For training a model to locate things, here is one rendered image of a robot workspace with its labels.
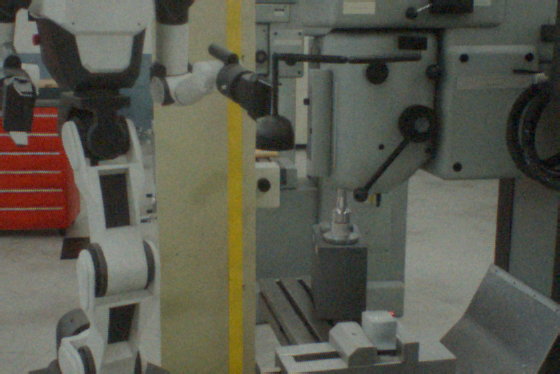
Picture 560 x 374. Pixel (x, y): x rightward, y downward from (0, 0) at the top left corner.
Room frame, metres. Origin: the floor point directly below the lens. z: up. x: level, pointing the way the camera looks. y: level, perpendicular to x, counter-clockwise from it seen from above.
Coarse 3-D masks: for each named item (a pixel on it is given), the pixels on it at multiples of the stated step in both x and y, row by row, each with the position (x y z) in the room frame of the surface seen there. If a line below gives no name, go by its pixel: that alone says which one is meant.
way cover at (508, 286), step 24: (480, 288) 1.76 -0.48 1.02; (504, 288) 1.68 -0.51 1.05; (528, 288) 1.61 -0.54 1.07; (504, 312) 1.64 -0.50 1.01; (528, 312) 1.57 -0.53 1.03; (552, 312) 1.51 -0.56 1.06; (456, 336) 1.72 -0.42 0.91; (480, 336) 1.66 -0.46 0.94; (504, 336) 1.59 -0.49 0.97; (528, 336) 1.53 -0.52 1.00; (552, 336) 1.47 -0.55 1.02; (480, 360) 1.59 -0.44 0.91; (504, 360) 1.55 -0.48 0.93; (528, 360) 1.49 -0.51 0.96
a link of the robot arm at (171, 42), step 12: (156, 24) 2.16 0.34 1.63; (156, 36) 2.17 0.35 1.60; (168, 36) 2.14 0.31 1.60; (180, 36) 2.15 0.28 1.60; (156, 48) 2.18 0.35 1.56; (168, 48) 2.15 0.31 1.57; (180, 48) 2.16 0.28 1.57; (156, 60) 2.19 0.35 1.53; (168, 60) 2.16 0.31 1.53; (180, 60) 2.17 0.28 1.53; (156, 72) 2.16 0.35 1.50; (168, 72) 2.17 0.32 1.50; (180, 72) 2.18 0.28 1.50; (192, 72) 2.22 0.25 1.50; (156, 84) 2.16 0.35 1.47; (156, 96) 2.17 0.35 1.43
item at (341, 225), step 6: (336, 216) 1.84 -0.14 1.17; (342, 216) 1.84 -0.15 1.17; (348, 216) 1.84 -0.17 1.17; (336, 222) 1.84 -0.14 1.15; (342, 222) 1.84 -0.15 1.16; (348, 222) 1.85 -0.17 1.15; (336, 228) 1.84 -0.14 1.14; (342, 228) 1.84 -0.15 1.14; (348, 228) 1.85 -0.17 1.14; (336, 234) 1.84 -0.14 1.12; (342, 234) 1.84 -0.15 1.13; (348, 234) 1.85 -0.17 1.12
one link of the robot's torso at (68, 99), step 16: (64, 96) 2.07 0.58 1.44; (80, 96) 1.98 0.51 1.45; (96, 96) 1.98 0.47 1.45; (112, 96) 1.99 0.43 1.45; (128, 96) 2.00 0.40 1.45; (64, 112) 2.07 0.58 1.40; (80, 112) 2.11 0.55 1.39; (96, 112) 1.96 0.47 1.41; (112, 112) 1.98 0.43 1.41; (96, 128) 1.96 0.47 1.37; (112, 128) 1.98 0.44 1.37; (96, 144) 1.96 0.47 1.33; (112, 144) 1.98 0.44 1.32
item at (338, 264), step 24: (312, 240) 1.99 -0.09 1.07; (336, 240) 1.82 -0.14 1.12; (360, 240) 1.86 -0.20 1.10; (312, 264) 1.98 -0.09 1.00; (336, 264) 1.80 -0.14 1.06; (360, 264) 1.80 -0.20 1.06; (312, 288) 1.97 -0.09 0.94; (336, 288) 1.80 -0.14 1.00; (360, 288) 1.80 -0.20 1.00; (336, 312) 1.80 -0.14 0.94; (360, 312) 1.80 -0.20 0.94
